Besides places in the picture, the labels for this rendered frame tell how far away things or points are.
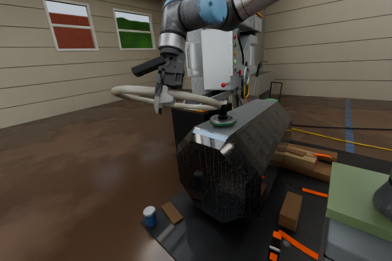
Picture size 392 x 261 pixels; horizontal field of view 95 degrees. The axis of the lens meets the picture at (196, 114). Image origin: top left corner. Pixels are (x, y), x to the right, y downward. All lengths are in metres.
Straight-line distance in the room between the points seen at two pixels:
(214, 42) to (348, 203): 1.07
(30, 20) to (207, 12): 6.65
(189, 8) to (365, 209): 0.80
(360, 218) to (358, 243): 0.07
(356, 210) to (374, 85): 5.83
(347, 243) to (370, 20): 5.99
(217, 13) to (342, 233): 0.73
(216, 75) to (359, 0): 5.48
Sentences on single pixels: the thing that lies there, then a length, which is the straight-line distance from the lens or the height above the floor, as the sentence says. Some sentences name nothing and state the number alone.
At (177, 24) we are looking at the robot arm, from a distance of 0.64.
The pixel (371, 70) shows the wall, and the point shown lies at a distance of 6.46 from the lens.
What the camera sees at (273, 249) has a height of 0.04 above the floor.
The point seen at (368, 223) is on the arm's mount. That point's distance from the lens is 0.77.
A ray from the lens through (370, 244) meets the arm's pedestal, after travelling 0.76.
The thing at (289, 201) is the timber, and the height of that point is 0.14.
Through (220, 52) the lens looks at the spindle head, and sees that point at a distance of 1.30.
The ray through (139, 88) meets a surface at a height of 1.28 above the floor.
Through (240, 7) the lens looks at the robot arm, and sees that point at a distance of 0.68.
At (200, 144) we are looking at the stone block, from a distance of 1.38.
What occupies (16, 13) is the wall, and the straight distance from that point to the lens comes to 7.04.
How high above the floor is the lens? 1.36
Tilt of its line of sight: 17 degrees down
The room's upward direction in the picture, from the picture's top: 4 degrees counter-clockwise
